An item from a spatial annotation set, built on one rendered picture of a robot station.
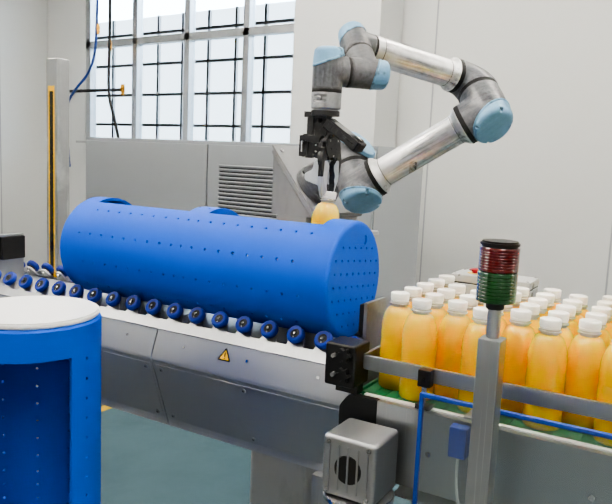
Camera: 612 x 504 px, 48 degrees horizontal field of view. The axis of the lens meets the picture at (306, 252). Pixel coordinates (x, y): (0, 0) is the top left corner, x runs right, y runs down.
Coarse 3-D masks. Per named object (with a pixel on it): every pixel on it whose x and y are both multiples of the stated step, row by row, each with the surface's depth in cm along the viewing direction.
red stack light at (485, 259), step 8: (480, 248) 111; (488, 248) 109; (496, 248) 109; (480, 256) 111; (488, 256) 109; (496, 256) 109; (504, 256) 108; (512, 256) 109; (480, 264) 111; (488, 264) 110; (496, 264) 109; (504, 264) 109; (512, 264) 109; (488, 272) 110; (496, 272) 109; (504, 272) 109; (512, 272) 109
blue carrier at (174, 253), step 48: (96, 240) 190; (144, 240) 182; (192, 240) 174; (240, 240) 168; (288, 240) 162; (336, 240) 157; (144, 288) 185; (192, 288) 175; (240, 288) 166; (288, 288) 159; (336, 288) 158; (336, 336) 163
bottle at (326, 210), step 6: (324, 198) 173; (318, 204) 173; (324, 204) 172; (330, 204) 172; (318, 210) 172; (324, 210) 171; (330, 210) 171; (336, 210) 172; (312, 216) 173; (318, 216) 171; (324, 216) 171; (330, 216) 171; (336, 216) 172; (312, 222) 173; (318, 222) 171; (324, 222) 171
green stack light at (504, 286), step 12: (480, 276) 111; (492, 276) 109; (504, 276) 109; (516, 276) 110; (480, 288) 111; (492, 288) 109; (504, 288) 109; (516, 288) 111; (480, 300) 111; (492, 300) 110; (504, 300) 109
